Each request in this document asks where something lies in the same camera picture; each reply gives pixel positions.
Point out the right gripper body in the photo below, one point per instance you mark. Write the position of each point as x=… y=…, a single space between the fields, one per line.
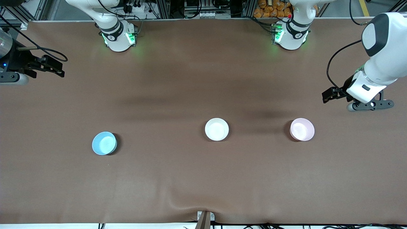
x=19 y=61

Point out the pink plastic bowl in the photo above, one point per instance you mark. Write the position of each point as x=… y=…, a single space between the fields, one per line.
x=302 y=129

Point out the blue plastic bowl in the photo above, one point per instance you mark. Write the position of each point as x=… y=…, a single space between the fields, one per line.
x=104 y=143

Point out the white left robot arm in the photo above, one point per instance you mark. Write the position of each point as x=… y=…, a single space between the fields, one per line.
x=391 y=60

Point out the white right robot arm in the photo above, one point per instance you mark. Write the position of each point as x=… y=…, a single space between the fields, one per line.
x=116 y=41

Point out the white plastic bowl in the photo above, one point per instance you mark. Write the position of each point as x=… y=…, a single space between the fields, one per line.
x=217 y=129

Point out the black plugs and power strip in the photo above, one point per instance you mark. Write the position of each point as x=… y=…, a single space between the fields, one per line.
x=136 y=5

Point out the orange snack packets pile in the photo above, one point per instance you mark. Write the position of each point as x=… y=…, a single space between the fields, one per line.
x=272 y=9

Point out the white power strip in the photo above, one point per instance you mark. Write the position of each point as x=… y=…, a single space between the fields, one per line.
x=208 y=14

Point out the brown table cover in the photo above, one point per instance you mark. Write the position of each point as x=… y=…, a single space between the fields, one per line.
x=190 y=175

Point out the aluminium frame profile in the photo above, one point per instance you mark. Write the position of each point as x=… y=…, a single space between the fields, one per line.
x=162 y=8

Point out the grey metal mount bracket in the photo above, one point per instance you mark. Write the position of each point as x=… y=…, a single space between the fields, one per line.
x=205 y=218

